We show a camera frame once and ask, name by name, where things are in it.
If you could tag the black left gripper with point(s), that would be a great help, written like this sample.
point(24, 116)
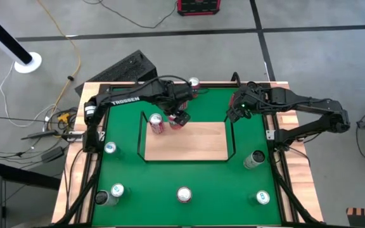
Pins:
point(171, 103)

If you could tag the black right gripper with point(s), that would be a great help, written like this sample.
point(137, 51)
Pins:
point(246, 98)

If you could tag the white Celsius can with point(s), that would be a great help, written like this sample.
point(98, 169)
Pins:
point(105, 199)
point(253, 160)

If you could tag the blue silver Red Bull can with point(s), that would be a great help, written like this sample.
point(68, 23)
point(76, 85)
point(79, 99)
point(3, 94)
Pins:
point(110, 148)
point(118, 190)

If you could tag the Coca-Cola can with dark figure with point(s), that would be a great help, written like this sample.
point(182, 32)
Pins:
point(184, 194)

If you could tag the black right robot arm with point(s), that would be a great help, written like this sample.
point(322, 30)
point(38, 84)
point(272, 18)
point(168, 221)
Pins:
point(309, 104)

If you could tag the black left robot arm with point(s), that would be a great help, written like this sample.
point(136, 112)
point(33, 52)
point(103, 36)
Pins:
point(147, 93)

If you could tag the green table mat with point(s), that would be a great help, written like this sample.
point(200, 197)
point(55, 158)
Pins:
point(170, 177)

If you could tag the black perforated case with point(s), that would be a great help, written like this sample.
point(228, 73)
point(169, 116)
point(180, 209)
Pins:
point(122, 69)

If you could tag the green-white soda can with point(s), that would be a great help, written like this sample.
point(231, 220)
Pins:
point(262, 197)

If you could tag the red black box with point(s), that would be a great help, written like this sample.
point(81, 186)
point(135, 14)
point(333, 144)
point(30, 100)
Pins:
point(198, 6)

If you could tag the yellow plug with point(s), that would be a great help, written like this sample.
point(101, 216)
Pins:
point(63, 117)

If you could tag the black power adapter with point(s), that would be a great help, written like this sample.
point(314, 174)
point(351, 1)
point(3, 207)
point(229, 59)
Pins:
point(52, 154)

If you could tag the black white pole with base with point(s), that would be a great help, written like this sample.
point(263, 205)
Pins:
point(5, 39)

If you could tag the wooden shelf with black frame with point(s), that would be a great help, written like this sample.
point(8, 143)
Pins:
point(189, 142)

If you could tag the black metal table frame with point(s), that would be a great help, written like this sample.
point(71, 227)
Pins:
point(122, 85)

